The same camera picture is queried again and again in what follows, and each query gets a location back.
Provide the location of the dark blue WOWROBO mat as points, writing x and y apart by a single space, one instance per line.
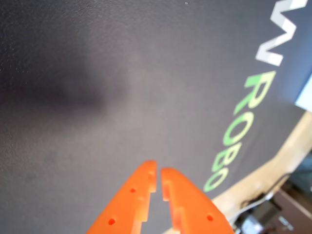
97 122

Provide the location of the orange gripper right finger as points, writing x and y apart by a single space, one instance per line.
192 209

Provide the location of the white cardboard box bin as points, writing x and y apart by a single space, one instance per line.
306 97

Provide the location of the dark brown cabinet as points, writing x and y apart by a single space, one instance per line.
297 209

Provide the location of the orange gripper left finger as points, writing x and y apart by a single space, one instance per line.
126 207

